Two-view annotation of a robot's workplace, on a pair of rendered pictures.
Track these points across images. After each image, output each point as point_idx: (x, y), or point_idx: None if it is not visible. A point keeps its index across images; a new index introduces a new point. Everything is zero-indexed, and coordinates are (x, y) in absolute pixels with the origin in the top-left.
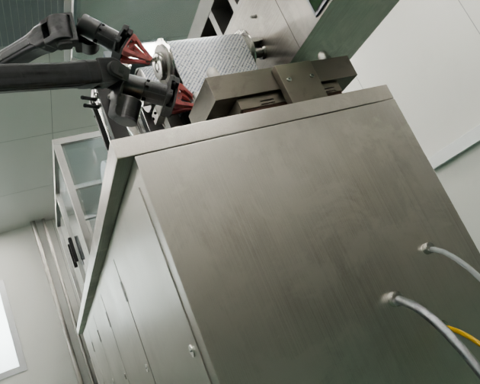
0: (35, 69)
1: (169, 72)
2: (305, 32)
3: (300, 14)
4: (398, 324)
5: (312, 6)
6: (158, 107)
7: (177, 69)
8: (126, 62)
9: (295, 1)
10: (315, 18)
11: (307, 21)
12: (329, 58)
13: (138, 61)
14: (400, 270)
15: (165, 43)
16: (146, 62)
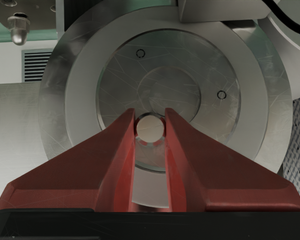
0: None
1: (108, 28)
2: (34, 90)
3: (25, 117)
4: None
5: None
6: None
7: (55, 13)
8: (233, 158)
9: (22, 140)
10: (2, 90)
11: (19, 98)
12: None
13: (172, 135)
14: None
15: (49, 147)
16: (165, 118)
